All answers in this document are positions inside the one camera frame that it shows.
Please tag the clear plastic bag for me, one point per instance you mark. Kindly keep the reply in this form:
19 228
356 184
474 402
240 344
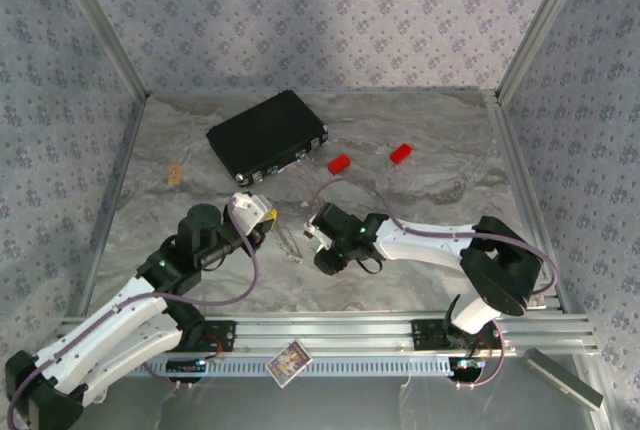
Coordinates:
292 250

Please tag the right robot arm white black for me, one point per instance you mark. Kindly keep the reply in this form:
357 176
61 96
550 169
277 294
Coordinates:
425 245

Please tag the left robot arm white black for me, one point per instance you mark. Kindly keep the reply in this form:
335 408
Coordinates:
100 320

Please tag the small wooden block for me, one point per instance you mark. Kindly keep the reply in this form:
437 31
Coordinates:
174 175

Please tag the red toy brick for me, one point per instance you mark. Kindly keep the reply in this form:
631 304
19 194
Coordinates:
401 154
339 164

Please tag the black case with metal latches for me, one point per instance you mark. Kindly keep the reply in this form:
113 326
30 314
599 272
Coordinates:
265 137

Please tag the small black circuit board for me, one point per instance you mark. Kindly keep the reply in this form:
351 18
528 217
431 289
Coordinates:
467 366
185 366

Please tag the purple playing card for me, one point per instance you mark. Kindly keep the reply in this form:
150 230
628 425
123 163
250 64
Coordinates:
289 365

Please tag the grey metal bar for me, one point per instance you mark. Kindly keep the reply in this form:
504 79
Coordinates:
562 379

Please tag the aluminium frame base bar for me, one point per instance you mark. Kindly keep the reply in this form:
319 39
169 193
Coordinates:
112 200
525 200

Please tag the aluminium mounting rail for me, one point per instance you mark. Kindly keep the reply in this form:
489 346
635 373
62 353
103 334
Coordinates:
325 332

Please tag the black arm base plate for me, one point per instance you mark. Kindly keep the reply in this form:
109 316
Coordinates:
425 335
222 335

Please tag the aluminium frame post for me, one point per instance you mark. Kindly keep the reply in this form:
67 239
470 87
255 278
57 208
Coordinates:
542 25
102 25

